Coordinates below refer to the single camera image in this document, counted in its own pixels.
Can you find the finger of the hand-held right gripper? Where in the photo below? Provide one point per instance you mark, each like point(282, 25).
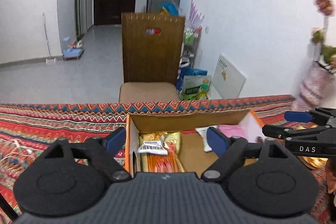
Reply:
point(296, 116)
point(275, 131)

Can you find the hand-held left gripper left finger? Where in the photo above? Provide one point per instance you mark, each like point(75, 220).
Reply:
point(116, 141)

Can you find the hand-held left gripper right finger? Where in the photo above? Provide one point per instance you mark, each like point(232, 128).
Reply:
point(216, 141)

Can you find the orange cardboard box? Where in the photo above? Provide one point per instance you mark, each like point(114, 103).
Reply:
point(189, 121)

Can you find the heap of yellow snacks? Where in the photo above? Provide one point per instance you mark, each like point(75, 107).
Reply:
point(299, 127)

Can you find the pink snack packet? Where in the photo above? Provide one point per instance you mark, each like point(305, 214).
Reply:
point(232, 130)

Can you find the pink flower vase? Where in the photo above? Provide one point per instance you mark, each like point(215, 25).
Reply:
point(313, 85)

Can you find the white barcode snack packet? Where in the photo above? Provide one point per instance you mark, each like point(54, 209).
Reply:
point(152, 147)

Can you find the golden striped snack packet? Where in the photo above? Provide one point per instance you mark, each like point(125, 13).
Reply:
point(170, 153)

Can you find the patterned red tablecloth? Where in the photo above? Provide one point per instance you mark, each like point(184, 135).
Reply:
point(65, 121)

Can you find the green and white bag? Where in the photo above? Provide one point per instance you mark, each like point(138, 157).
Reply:
point(195, 88)

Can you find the white board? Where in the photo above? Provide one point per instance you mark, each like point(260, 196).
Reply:
point(231, 79)

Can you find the blue carton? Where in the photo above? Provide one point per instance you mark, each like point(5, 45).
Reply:
point(193, 71)

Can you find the wooden chair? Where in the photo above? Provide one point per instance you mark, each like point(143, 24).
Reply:
point(152, 56)

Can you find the blue low stool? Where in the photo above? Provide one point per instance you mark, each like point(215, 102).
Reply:
point(73, 52)

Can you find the white mop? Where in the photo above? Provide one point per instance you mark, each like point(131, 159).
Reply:
point(47, 40)

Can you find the purple paper decoration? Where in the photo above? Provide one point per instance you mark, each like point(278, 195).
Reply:
point(195, 14)

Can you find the blue and yellow toy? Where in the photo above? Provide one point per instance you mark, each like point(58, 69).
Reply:
point(168, 7)

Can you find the white wall socket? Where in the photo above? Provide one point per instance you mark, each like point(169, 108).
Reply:
point(207, 29)

